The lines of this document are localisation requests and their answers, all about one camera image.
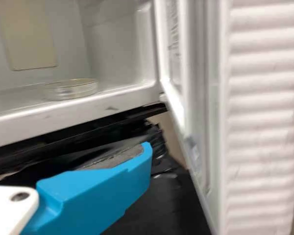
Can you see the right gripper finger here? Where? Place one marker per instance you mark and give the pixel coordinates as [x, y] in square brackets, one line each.
[93, 193]

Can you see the petri dish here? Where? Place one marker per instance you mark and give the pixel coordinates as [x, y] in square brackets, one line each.
[71, 89]

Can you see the white incubator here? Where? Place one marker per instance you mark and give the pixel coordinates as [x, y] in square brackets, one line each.
[117, 49]

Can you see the incubator door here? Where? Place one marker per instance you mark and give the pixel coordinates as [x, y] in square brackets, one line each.
[259, 122]

